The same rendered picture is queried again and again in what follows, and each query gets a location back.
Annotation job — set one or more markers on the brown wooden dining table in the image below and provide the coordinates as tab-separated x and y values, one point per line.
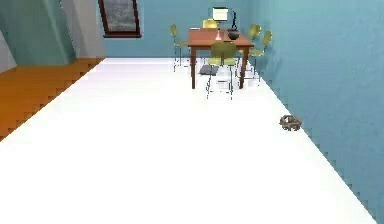
203	40

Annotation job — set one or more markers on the pink small bottle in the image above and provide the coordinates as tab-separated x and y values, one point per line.
218	35

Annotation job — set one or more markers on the black round pot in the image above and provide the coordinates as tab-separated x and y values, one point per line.
233	34

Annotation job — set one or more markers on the brown lumpy floor object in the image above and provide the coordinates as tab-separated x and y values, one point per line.
290	122

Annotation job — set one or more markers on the black slender statue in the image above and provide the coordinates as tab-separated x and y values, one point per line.
234	20

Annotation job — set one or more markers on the dark framed wall picture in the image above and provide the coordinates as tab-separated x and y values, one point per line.
119	16

